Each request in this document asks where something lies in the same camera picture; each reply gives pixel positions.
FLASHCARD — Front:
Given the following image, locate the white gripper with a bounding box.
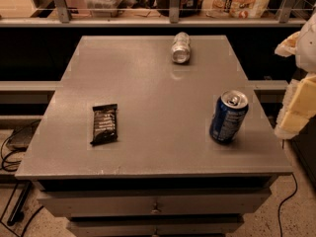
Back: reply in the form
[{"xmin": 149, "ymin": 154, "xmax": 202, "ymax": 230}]
[{"xmin": 275, "ymin": 14, "xmax": 316, "ymax": 139}]

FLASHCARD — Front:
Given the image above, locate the blue pepsi can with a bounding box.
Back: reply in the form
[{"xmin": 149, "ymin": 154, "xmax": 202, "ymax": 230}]
[{"xmin": 209, "ymin": 90, "xmax": 249, "ymax": 144}]

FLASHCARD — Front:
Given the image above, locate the silver can lying down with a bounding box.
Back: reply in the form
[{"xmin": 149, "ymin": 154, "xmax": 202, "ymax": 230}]
[{"xmin": 171, "ymin": 32, "xmax": 191, "ymax": 64}]

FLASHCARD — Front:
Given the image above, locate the black rxbar chocolate wrapper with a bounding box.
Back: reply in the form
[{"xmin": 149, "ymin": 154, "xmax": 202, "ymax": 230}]
[{"xmin": 90, "ymin": 104, "xmax": 118, "ymax": 146}]

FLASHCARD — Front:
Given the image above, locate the grey cabinet upper drawer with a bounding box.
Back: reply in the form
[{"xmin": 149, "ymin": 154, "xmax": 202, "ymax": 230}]
[{"xmin": 38, "ymin": 189, "xmax": 271, "ymax": 217}]

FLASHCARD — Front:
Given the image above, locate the grey cabinet drawer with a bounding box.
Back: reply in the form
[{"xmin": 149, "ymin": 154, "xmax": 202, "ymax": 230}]
[
  {"xmin": 67, "ymin": 221, "xmax": 242, "ymax": 237},
  {"xmin": 38, "ymin": 189, "xmax": 271, "ymax": 217}
]

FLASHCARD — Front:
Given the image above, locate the grey cabinet lower drawer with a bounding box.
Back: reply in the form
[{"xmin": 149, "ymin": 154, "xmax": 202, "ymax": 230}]
[{"xmin": 67, "ymin": 221, "xmax": 242, "ymax": 237}]

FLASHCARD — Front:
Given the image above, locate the metal railing shelf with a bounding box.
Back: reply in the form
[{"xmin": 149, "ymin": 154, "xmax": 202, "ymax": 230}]
[{"xmin": 0, "ymin": 0, "xmax": 315, "ymax": 28}]

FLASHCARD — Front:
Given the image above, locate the dark power adapter box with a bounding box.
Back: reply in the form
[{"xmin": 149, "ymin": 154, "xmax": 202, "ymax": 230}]
[{"xmin": 6, "ymin": 126, "xmax": 36, "ymax": 150}]

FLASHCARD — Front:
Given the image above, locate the black cable right floor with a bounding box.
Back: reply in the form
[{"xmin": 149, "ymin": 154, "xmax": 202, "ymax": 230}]
[{"xmin": 276, "ymin": 172, "xmax": 298, "ymax": 237}]

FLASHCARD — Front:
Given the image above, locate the black cables left floor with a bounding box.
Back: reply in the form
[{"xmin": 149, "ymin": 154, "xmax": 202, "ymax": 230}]
[{"xmin": 0, "ymin": 120, "xmax": 43, "ymax": 237}]

